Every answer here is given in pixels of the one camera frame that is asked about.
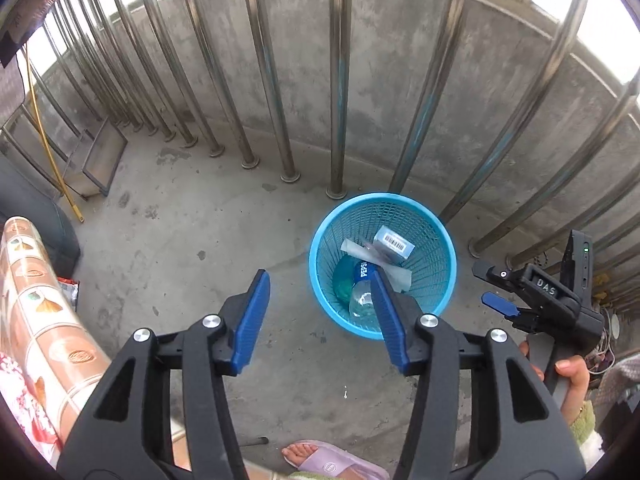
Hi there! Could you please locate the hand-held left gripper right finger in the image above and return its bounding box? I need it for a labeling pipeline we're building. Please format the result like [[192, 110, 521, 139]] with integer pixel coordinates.
[[369, 265, 587, 480]]

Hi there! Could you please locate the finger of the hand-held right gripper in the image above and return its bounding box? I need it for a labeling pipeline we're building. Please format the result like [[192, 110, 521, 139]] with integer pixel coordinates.
[[472, 259, 528, 293], [481, 292, 539, 331]]

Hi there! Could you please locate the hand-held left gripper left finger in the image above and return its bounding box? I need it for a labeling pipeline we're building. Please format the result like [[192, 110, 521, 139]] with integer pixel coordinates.
[[56, 269, 272, 480]]

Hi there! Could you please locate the clear plastic cola bottle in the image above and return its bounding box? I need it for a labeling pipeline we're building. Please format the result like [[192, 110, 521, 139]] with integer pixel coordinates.
[[348, 260, 386, 321]]

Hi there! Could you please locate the white wet wipe sheet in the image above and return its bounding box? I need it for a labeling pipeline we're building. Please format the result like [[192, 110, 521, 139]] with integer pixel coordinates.
[[341, 239, 413, 291]]

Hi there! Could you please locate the green plastic bag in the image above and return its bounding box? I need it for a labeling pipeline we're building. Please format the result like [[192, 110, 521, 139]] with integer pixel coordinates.
[[332, 255, 368, 303]]

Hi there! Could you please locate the blue plastic waste basket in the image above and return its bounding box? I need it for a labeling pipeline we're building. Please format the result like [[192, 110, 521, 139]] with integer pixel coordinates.
[[308, 192, 457, 342]]

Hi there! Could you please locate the blue white carton box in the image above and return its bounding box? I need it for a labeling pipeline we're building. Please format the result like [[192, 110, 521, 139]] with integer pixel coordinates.
[[372, 225, 417, 263]]

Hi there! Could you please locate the person's right forearm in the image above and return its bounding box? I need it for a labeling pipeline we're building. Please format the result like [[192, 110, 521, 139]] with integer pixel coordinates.
[[560, 400, 618, 480]]

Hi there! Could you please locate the person's right hand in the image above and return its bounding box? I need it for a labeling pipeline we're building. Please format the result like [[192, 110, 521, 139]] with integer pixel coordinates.
[[519, 340, 592, 425]]

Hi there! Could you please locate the person's foot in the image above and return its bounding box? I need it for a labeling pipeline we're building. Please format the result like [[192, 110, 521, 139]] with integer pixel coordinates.
[[281, 439, 321, 467]]

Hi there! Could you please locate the lilac slipper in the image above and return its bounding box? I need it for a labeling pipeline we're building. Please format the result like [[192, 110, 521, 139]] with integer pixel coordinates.
[[299, 441, 391, 480]]

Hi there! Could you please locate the crumpled foil wrapper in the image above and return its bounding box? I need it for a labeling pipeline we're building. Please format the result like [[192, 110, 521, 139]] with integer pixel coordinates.
[[56, 276, 81, 312]]

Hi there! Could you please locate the metal balcony railing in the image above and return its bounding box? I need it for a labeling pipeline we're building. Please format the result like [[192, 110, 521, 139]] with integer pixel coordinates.
[[0, 0, 640, 321]]

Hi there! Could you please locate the red floral cloth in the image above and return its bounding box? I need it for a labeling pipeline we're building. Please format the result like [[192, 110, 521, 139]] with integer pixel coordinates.
[[0, 350, 66, 461]]

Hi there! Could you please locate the yellow pole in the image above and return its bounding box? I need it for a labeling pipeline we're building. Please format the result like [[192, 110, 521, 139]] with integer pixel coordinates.
[[22, 50, 85, 223]]

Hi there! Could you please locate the brown patterned hanging cloth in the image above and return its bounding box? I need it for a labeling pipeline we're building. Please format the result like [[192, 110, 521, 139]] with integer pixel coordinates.
[[0, 0, 68, 68]]

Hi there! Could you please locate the tangle of cables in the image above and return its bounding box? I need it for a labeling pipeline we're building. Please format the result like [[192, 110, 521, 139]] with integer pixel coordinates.
[[589, 305, 622, 376]]

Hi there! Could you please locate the metal frame rack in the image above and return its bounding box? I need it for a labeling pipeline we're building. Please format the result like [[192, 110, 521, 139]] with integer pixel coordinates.
[[0, 105, 128, 201]]

